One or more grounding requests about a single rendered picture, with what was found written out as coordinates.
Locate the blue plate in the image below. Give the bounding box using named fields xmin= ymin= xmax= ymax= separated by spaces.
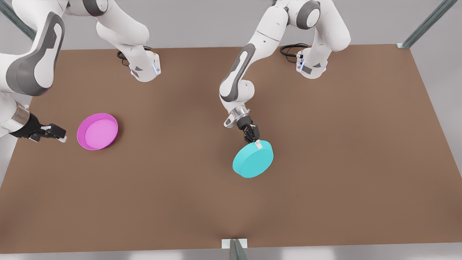
xmin=232 ymin=140 xmax=274 ymax=179

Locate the pink plate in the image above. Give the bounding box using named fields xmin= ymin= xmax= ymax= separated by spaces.
xmin=77 ymin=113 xmax=119 ymax=151

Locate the black cable loop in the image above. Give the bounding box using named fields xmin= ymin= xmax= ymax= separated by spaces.
xmin=117 ymin=45 xmax=153 ymax=66
xmin=280 ymin=43 xmax=310 ymax=63

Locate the silver frame post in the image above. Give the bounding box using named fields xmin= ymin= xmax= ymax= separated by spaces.
xmin=221 ymin=238 xmax=248 ymax=260
xmin=396 ymin=0 xmax=458 ymax=49
xmin=0 ymin=2 xmax=37 ymax=41

